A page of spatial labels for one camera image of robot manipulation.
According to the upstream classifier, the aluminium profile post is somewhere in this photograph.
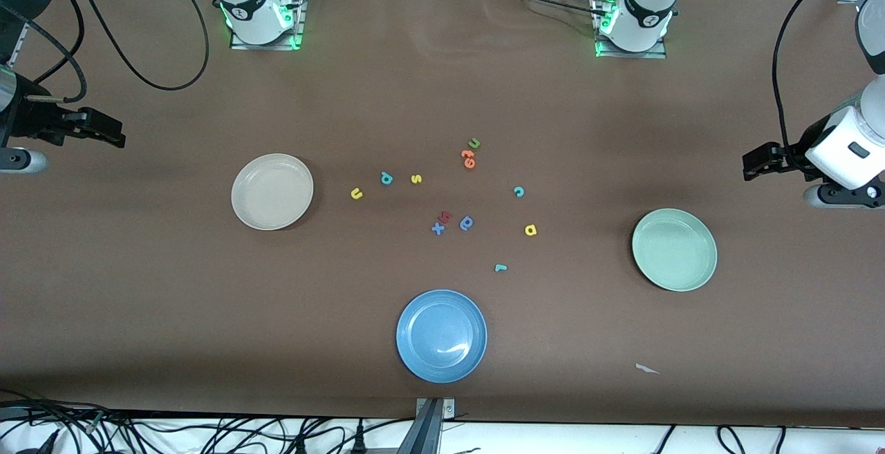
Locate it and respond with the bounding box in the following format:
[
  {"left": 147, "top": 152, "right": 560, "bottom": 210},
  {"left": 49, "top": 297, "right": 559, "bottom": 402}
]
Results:
[{"left": 398, "top": 397, "right": 457, "bottom": 454}]

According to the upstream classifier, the black floor cable bundle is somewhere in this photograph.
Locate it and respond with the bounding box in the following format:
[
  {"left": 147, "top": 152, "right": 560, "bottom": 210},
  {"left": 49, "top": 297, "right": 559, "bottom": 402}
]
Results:
[{"left": 0, "top": 388, "right": 416, "bottom": 454}]

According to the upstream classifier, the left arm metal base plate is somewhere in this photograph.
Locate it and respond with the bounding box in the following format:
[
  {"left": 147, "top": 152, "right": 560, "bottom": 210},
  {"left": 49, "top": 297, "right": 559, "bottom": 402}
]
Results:
[{"left": 593, "top": 0, "right": 668, "bottom": 59}]

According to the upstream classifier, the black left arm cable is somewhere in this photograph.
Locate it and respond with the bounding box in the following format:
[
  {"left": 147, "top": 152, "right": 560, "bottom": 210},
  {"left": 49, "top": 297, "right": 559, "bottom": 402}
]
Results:
[{"left": 772, "top": 0, "right": 873, "bottom": 164}]

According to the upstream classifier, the green round plate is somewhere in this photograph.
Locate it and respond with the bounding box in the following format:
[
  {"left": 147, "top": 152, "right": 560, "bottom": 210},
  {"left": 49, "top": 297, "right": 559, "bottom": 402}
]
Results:
[{"left": 631, "top": 208, "right": 718, "bottom": 293}]

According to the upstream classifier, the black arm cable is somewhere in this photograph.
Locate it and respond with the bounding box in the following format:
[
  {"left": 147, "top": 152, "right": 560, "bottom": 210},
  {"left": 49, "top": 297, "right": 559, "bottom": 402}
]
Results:
[
  {"left": 28, "top": 0, "right": 209, "bottom": 102},
  {"left": 772, "top": 0, "right": 873, "bottom": 164}
]

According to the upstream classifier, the beige round plate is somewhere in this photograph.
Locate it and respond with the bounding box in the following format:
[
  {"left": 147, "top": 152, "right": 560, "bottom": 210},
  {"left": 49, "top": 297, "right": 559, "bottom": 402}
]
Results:
[{"left": 231, "top": 153, "right": 315, "bottom": 231}]

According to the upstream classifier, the aluminium table rail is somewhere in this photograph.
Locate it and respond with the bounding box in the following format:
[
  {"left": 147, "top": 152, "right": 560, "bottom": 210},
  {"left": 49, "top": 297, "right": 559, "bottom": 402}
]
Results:
[{"left": 0, "top": 0, "right": 70, "bottom": 71}]

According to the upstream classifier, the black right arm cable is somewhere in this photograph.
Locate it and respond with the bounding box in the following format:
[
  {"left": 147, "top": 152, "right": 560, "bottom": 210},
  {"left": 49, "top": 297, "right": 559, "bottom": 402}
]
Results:
[{"left": 28, "top": 0, "right": 209, "bottom": 102}]

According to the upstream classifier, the blue round plate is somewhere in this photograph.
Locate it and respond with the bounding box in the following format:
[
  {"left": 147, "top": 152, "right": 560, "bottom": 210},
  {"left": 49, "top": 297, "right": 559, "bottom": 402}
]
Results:
[{"left": 395, "top": 290, "right": 488, "bottom": 384}]

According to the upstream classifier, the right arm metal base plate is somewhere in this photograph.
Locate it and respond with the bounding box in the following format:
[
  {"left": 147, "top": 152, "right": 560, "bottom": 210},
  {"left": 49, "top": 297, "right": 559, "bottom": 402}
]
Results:
[{"left": 230, "top": 0, "right": 306, "bottom": 50}]

